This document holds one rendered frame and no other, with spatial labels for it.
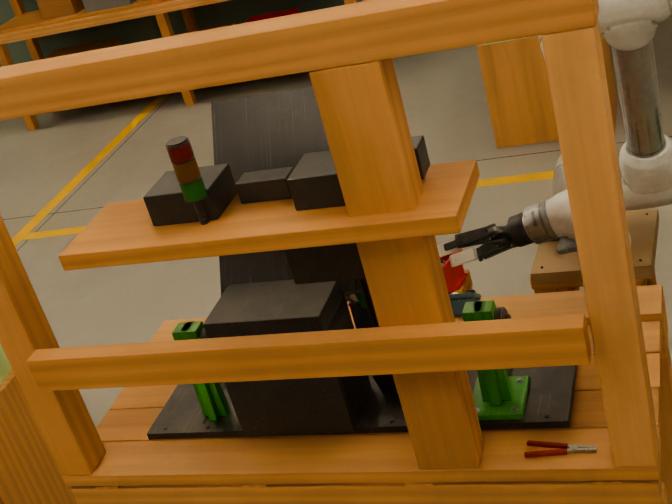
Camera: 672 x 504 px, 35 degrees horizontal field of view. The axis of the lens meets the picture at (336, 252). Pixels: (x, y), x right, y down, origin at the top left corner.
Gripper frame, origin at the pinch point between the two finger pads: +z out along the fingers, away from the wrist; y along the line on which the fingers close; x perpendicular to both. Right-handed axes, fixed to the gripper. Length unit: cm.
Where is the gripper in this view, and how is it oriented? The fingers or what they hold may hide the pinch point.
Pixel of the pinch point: (451, 254)
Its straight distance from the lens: 253.6
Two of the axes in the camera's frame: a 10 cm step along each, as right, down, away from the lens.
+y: -5.3, -2.2, -8.2
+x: 1.5, 9.3, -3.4
